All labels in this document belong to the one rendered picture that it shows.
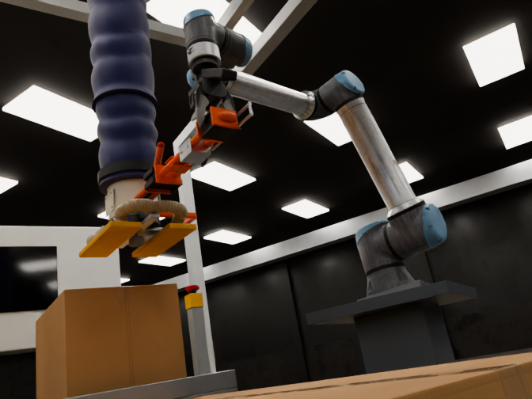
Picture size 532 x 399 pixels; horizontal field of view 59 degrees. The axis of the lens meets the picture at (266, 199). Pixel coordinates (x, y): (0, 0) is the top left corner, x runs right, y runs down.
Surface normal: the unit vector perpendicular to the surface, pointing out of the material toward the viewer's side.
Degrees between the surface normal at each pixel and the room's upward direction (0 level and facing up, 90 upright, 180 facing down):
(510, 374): 90
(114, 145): 73
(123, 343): 90
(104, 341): 90
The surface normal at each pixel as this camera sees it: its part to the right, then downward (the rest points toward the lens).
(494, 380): 0.53, -0.37
